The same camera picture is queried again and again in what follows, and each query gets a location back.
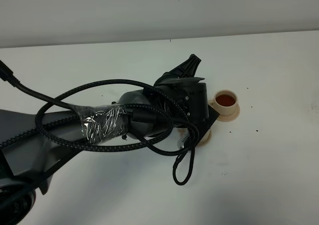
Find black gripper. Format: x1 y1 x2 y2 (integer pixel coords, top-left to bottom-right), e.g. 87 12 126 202
154 54 209 125

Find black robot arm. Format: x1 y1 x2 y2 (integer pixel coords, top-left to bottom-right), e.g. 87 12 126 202
0 55 218 225

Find far beige cup saucer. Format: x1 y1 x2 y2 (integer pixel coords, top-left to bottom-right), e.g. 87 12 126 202
213 103 240 122

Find beige cup saucer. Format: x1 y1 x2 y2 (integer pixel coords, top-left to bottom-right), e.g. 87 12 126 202
196 130 213 146
213 103 240 122

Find far beige teacup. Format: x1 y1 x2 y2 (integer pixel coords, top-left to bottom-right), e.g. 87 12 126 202
208 90 240 117

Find beige teacup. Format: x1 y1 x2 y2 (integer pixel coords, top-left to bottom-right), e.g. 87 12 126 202
208 90 240 117
196 129 212 143

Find near beige teacup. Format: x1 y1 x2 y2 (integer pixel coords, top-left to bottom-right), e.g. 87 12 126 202
196 129 212 143

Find near beige cup saucer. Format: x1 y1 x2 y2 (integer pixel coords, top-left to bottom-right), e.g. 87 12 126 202
196 130 213 146

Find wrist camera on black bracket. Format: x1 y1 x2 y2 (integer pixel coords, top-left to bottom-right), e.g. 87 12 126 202
177 104 219 149

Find black braided cable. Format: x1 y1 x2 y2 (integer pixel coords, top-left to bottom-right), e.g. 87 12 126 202
0 78 200 186

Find smooth black cable with plug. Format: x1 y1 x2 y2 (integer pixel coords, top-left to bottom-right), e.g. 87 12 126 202
0 59 200 193

